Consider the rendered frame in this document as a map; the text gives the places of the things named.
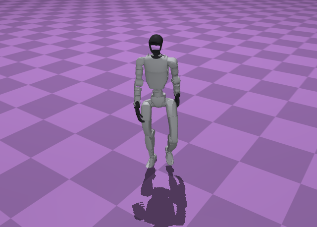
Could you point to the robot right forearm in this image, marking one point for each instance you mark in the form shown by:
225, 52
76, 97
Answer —
137, 93

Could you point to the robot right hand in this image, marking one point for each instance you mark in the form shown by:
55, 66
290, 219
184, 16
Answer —
138, 111

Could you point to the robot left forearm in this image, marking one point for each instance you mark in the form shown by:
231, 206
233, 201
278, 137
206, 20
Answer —
176, 88

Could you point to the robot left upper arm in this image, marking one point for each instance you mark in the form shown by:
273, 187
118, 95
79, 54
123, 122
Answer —
173, 64

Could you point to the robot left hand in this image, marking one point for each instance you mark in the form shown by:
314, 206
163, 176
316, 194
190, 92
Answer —
177, 98

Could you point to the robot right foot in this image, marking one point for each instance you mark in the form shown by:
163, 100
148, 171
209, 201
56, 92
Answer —
151, 161

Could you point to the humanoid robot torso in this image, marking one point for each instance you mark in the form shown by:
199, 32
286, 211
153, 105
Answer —
156, 72

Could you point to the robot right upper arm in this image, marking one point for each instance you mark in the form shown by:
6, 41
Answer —
139, 71

